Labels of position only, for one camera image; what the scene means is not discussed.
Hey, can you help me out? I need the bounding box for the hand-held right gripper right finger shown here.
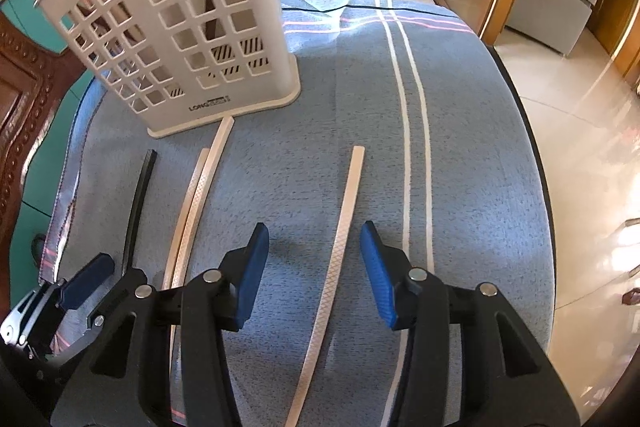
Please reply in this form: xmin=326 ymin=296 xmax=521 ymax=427
xmin=360 ymin=221 xmax=566 ymax=427

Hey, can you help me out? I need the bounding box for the wooden doorway frame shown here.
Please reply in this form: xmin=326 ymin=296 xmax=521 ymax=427
xmin=587 ymin=0 xmax=640 ymax=92

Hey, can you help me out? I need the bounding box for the blue plaid tablecloth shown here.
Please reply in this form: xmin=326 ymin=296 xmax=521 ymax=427
xmin=37 ymin=0 xmax=556 ymax=427

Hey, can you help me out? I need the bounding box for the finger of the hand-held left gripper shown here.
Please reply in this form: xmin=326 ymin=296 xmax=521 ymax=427
xmin=85 ymin=287 xmax=130 ymax=337
xmin=50 ymin=253 xmax=116 ymax=312

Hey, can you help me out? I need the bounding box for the white plastic utensil basket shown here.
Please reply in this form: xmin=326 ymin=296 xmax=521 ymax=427
xmin=35 ymin=0 xmax=302 ymax=140

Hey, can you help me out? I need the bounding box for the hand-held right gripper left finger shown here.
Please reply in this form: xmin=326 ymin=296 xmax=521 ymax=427
xmin=50 ymin=222 xmax=271 ymax=427

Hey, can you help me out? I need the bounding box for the white strap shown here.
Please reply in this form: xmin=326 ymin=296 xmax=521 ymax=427
xmin=161 ymin=148 xmax=211 ymax=290
xmin=284 ymin=146 xmax=366 ymax=427

